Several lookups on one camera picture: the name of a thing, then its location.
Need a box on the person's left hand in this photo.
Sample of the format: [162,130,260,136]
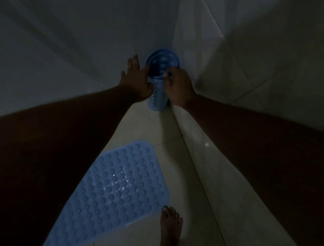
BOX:
[119,54,154,103]

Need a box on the person's right hand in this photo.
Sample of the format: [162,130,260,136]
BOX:
[163,67,197,110]

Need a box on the blue bath mat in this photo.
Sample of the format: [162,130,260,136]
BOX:
[44,140,169,246]
[145,49,181,112]

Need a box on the person's left forearm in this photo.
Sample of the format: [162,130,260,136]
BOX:
[0,85,138,246]

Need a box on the person's right forearm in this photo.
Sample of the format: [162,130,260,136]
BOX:
[183,94,324,246]

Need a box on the flat blue bath mat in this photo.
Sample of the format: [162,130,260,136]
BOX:
[44,140,169,246]

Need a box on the person's bare foot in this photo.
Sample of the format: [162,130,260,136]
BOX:
[160,206,183,246]

